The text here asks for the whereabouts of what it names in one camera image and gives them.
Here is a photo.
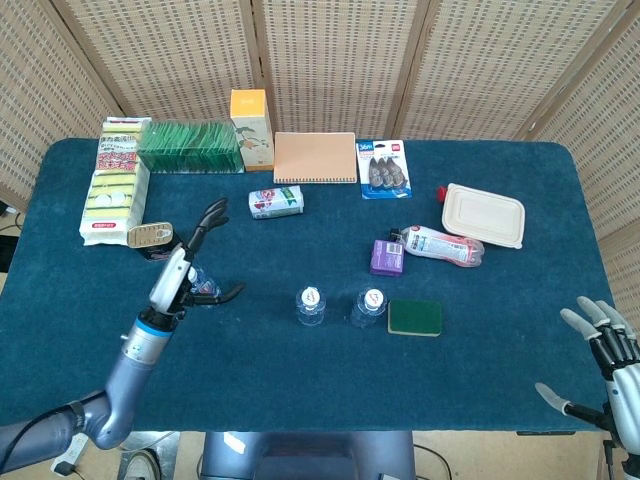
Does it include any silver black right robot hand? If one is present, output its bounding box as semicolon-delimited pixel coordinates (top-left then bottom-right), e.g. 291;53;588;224
534;295;640;450

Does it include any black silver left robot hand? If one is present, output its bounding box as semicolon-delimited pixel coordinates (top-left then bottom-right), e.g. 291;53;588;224
148;197;247;317

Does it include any black gold luncheon meat tin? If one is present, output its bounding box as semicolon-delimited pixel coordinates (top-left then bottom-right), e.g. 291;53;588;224
126;222;185;262

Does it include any yellow white sponge multipack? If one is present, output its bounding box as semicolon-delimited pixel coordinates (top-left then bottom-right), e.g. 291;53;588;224
78;116;153;248

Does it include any white green printed can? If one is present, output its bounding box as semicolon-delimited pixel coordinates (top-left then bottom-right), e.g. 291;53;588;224
248;185;306;221

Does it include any clear box of green sachets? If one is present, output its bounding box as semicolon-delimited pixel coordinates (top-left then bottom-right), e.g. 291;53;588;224
136;119;245;175

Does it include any blue table cloth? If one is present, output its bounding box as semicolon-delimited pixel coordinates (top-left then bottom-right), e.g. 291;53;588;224
0;138;629;434

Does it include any metal table foot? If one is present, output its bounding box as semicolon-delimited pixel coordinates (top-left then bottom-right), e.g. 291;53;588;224
122;432;181;480

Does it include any orange cream pomelo carton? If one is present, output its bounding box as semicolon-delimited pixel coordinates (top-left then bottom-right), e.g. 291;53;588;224
229;88;276;173

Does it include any orange spiral notebook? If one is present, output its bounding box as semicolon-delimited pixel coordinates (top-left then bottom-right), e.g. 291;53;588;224
272;131;359;186

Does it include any white power strip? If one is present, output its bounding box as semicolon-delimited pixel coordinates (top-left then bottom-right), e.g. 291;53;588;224
49;432;94;476

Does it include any purple small carton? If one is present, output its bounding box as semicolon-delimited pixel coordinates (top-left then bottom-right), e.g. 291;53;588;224
369;238;406;277

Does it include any grey-blue robot torso base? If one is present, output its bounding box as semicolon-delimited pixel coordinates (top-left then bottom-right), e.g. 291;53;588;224
199;430;417;480

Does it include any green yellow scouring sponge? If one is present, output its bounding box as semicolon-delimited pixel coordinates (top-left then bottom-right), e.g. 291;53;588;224
387;298;444;338

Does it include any beige lidded food container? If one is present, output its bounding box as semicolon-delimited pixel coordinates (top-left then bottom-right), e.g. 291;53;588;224
440;182;527;250

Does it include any blue correction tape blister pack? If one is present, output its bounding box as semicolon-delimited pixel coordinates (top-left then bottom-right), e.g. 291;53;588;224
355;139;414;201

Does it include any white red labelled drink bottle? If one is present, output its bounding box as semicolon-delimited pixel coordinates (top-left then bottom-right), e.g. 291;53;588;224
389;224;487;270

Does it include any woven folding screen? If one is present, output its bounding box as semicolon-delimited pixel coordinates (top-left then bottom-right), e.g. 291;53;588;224
0;0;640;326

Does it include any black cable strap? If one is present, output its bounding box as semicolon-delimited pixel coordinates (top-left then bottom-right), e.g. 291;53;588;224
67;399;89;431

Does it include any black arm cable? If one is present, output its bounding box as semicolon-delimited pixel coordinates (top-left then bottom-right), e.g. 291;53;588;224
0;405;76;461

